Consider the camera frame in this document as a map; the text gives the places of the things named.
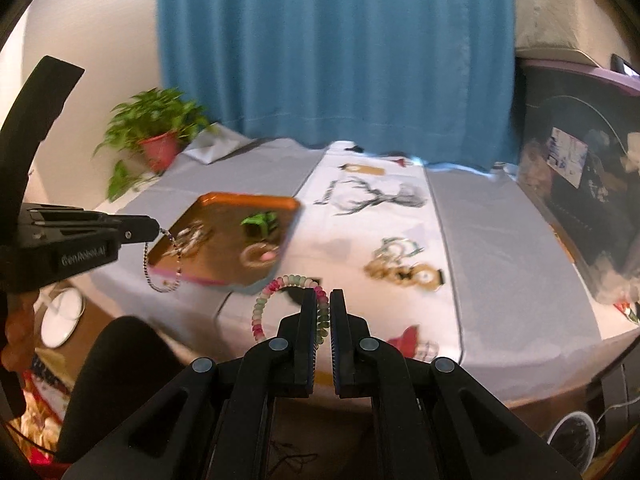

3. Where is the cream beaded bracelet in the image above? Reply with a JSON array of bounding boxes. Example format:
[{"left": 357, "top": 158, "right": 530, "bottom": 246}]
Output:
[{"left": 365, "top": 255, "right": 418, "bottom": 285}]

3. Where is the white cable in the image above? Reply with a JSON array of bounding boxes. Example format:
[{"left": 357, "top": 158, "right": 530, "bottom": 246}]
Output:
[{"left": 595, "top": 395, "right": 640, "bottom": 426}]

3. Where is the blue curtain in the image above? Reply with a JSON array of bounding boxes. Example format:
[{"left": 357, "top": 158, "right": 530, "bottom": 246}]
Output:
[{"left": 157, "top": 0, "right": 518, "bottom": 166}]

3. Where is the grey tablecloth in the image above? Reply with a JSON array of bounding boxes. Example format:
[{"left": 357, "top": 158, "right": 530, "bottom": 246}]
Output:
[{"left": 92, "top": 137, "right": 603, "bottom": 406}]

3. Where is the black chair back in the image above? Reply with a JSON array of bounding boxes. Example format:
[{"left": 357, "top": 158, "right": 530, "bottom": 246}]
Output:
[{"left": 57, "top": 316, "right": 196, "bottom": 466}]

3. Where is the copper metal tray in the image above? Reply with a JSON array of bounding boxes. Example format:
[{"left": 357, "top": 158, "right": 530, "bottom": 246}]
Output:
[{"left": 142, "top": 191, "right": 302, "bottom": 292}]

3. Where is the white printed table runner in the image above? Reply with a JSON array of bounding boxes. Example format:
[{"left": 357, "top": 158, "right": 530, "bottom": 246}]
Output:
[{"left": 215, "top": 141, "right": 463, "bottom": 376}]

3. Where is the green black small device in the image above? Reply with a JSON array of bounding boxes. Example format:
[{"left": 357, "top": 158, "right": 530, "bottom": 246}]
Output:
[{"left": 240, "top": 211, "right": 279, "bottom": 241}]

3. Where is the white round disc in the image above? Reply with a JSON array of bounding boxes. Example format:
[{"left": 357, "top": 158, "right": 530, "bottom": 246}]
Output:
[{"left": 40, "top": 287, "right": 85, "bottom": 349}]

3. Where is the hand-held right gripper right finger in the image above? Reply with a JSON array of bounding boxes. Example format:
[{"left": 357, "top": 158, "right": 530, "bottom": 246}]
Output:
[{"left": 330, "top": 290, "right": 583, "bottom": 480}]

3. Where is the potted green plant red pot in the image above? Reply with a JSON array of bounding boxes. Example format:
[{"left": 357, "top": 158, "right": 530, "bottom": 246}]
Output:
[{"left": 94, "top": 87, "right": 216, "bottom": 203}]

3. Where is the person's left hand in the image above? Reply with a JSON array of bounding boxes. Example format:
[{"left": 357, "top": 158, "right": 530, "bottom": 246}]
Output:
[{"left": 0, "top": 290, "right": 37, "bottom": 372}]

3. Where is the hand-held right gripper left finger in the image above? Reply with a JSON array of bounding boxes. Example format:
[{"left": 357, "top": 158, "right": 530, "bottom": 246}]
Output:
[{"left": 60, "top": 290, "right": 319, "bottom": 480}]

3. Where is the thin black cable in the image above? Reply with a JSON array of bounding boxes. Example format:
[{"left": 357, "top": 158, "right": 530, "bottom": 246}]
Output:
[{"left": 270, "top": 440, "right": 321, "bottom": 476}]

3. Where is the grey silver bracelet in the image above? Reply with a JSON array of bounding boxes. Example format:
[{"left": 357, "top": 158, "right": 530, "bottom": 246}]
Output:
[{"left": 374, "top": 236, "right": 427, "bottom": 262}]

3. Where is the white round fan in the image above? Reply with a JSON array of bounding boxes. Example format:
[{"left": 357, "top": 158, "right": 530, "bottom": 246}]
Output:
[{"left": 547, "top": 410, "right": 598, "bottom": 466}]

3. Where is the beige fabric bag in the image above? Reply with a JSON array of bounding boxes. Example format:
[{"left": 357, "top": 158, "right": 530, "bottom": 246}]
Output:
[{"left": 512, "top": 0, "right": 623, "bottom": 67}]

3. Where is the dark storage box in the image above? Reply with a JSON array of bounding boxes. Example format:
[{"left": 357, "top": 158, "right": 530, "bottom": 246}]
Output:
[{"left": 515, "top": 57, "right": 640, "bottom": 306}]

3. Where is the pink green beaded bracelet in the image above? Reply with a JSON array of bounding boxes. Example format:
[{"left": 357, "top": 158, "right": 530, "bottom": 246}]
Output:
[{"left": 250, "top": 274, "right": 333, "bottom": 346}]

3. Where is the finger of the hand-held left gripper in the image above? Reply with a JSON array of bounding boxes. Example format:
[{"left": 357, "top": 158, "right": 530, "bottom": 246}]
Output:
[
  {"left": 22, "top": 204, "right": 156, "bottom": 225},
  {"left": 30, "top": 221, "right": 161, "bottom": 250}
]

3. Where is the black white beaded bracelet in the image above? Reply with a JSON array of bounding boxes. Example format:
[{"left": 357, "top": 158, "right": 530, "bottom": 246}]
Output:
[{"left": 143, "top": 227, "right": 185, "bottom": 293}]

